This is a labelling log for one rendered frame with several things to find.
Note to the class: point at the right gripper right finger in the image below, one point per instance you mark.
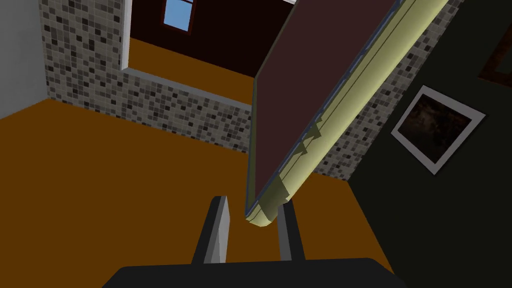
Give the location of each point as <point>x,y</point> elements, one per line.
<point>287,240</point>

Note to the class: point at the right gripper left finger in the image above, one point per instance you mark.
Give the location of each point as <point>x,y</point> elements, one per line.
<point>215,234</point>

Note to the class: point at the dark brown door leaf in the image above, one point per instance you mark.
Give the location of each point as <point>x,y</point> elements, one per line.
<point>304,96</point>

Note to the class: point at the white framed dark picture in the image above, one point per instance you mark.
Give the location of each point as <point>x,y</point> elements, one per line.
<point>438,128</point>

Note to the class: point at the brown framed picture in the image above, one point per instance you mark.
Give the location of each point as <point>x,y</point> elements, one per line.
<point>498,60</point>

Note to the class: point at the blue window with red frame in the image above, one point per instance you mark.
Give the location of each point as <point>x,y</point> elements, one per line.
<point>178,14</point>

